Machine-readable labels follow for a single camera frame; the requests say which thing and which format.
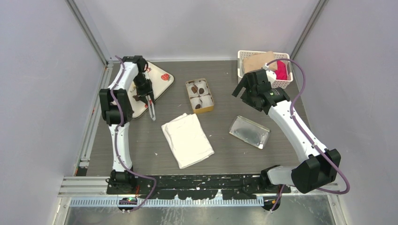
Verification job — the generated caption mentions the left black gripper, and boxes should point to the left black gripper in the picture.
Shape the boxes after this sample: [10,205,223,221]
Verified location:
[133,73,154,105]

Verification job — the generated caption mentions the metal tongs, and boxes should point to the metal tongs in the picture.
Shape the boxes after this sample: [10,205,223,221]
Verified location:
[146,95,156,121]

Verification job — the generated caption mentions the silver tin lid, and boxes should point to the silver tin lid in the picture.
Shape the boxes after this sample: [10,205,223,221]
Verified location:
[229,115,271,150]

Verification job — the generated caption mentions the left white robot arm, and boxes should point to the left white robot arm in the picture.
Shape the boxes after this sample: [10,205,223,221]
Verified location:
[99,55,156,194]

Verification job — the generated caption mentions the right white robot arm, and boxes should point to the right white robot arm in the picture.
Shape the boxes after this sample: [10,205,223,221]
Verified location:
[232,69,341,194]

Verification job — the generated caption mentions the gold chocolate tin box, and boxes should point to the gold chocolate tin box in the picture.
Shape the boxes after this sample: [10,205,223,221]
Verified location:
[185,78,214,114]

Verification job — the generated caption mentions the strawberry pattern tray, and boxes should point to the strawberry pattern tray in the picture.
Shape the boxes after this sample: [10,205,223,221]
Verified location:
[128,62,175,119]

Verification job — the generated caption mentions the white paper cup liner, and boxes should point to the white paper cup liner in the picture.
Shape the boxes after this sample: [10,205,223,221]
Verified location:
[190,97,203,110]
[194,80,209,96]
[187,83,199,98]
[200,95,214,108]

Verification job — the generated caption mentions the beige cloth in basket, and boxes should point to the beige cloth in basket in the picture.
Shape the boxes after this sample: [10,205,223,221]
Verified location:
[242,51,276,73]

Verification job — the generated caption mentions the pink cloth in basket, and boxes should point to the pink cloth in basket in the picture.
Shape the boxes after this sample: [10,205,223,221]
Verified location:
[275,60,288,80]

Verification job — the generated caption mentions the white plastic basket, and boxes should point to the white plastic basket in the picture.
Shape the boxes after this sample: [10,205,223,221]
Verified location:
[237,50,293,89]

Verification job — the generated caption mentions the white folded cloth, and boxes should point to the white folded cloth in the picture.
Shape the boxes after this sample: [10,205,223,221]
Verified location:
[161,113,214,169]

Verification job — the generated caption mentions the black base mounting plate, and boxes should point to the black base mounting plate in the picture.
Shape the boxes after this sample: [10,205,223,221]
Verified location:
[106,174,282,201]

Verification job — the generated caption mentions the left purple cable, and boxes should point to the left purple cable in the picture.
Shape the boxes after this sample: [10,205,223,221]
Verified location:
[109,55,158,213]

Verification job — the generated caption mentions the purple cable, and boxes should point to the purple cable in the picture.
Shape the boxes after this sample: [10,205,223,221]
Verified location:
[262,58,351,213]
[109,55,158,213]

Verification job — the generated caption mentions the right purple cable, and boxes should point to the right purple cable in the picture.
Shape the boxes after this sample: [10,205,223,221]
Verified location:
[262,58,351,213]

